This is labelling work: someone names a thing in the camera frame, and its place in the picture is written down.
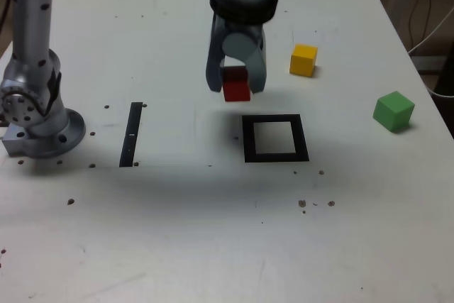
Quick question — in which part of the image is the yellow cube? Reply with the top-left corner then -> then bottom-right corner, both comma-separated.
289,43 -> 319,78

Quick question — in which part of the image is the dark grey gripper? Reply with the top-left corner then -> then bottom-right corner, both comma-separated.
205,15 -> 267,95

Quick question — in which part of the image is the white background cable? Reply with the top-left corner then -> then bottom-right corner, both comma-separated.
425,81 -> 454,99
406,8 -> 454,56

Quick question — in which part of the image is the green cube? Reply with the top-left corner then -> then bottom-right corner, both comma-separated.
372,91 -> 416,134

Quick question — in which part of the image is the black background cable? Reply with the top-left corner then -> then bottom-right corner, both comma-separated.
408,0 -> 426,47

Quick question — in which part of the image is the black tape strip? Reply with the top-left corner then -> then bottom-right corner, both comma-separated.
118,101 -> 143,168

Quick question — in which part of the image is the red cube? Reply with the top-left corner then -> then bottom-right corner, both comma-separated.
221,65 -> 253,103

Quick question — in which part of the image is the black tape square outline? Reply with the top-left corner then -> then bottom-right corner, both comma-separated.
241,114 -> 310,164

